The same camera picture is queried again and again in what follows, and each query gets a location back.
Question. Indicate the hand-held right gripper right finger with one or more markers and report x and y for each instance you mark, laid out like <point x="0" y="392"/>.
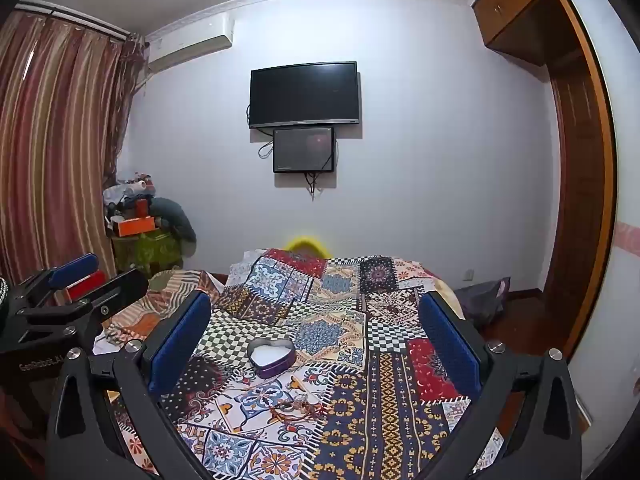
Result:
<point x="450" y="350"/>

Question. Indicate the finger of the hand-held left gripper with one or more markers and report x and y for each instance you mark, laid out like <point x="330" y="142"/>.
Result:
<point x="75" y="265"/>
<point x="120" y="287"/>

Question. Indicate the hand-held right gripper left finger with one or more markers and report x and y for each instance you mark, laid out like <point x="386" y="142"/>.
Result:
<point x="180" y="345"/>

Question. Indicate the purple heart-shaped tin box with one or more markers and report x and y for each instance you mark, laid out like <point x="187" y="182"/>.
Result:
<point x="272" y="369"/>

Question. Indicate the flat red box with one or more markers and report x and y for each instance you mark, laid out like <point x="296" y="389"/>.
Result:
<point x="87" y="287"/>

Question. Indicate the striped orange bedsheet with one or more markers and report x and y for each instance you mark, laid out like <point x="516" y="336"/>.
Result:
<point x="165" y="285"/>

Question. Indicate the dark bag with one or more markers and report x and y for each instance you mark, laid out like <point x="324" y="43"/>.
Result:
<point x="480" y="300"/>

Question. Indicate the orange box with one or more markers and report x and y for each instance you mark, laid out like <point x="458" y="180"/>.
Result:
<point x="134" y="225"/>

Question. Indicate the small red box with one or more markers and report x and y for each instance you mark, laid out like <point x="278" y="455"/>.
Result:
<point x="142" y="207"/>

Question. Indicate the pile of plastic bags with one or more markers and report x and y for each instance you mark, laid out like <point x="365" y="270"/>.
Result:
<point x="125" y="190"/>

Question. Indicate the grey green stuffed bag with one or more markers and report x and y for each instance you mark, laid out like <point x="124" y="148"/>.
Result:
<point x="172" y="212"/>

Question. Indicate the patchwork printed blanket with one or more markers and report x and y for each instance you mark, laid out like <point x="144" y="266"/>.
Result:
<point x="340" y="320"/>

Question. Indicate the striped red brown curtain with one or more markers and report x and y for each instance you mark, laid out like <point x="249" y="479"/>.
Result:
<point x="60" y="135"/>

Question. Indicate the yellow round object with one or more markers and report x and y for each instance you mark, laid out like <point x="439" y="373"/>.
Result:
<point x="305" y="243"/>

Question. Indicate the wooden wardrobe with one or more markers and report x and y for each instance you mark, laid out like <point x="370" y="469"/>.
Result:
<point x="575" y="160"/>

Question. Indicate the small black wall monitor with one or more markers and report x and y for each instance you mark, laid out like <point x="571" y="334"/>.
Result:
<point x="302" y="150"/>

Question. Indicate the curtain rail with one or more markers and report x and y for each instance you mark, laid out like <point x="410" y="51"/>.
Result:
<point x="75" y="19"/>

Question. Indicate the white wall air conditioner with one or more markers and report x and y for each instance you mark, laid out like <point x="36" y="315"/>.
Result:
<point x="190" y="42"/>

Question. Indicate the black wall television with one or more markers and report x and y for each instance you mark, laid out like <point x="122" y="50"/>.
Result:
<point x="305" y="95"/>

